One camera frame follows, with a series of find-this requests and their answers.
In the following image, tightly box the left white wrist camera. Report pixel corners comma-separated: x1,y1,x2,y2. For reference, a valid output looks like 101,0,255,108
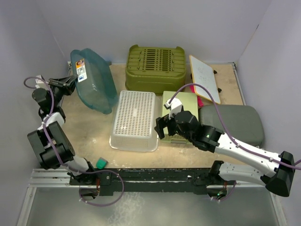
35,75,47,89

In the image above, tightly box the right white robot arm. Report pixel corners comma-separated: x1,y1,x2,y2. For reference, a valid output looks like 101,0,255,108
154,111,295,197

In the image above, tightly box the large grey plastic tub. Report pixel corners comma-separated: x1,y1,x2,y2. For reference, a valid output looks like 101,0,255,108
198,105,265,147

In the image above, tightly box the pink plastic clip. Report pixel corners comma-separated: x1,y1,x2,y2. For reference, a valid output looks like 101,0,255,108
190,86,204,108

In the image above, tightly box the teal transparent basket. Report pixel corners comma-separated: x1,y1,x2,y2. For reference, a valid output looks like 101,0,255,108
70,48,118,114

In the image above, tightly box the olive green plastic tub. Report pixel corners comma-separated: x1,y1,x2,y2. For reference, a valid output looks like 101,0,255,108
125,45,186,95

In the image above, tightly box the aluminium frame rail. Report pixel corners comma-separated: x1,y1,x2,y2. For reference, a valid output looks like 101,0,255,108
16,168,80,226

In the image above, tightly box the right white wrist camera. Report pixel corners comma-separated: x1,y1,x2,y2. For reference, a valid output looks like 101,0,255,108
164,97,183,119

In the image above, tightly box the light green plastic basket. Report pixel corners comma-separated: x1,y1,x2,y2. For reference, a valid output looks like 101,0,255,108
161,91,198,145

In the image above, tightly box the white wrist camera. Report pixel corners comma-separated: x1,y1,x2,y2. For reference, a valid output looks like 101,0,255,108
35,75,47,89
164,97,183,119

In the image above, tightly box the white board yellow frame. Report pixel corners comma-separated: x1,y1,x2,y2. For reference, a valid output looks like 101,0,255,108
189,55,221,104

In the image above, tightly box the white perforated plastic basket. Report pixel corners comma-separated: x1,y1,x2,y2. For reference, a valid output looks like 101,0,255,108
109,90,159,152

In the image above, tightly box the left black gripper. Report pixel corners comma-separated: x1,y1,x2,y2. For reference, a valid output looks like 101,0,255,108
47,75,79,107

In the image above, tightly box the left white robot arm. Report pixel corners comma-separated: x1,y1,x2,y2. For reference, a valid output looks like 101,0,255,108
27,75,97,185

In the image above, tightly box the teal green sponge block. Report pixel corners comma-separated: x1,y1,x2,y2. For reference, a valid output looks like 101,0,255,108
95,157,108,170

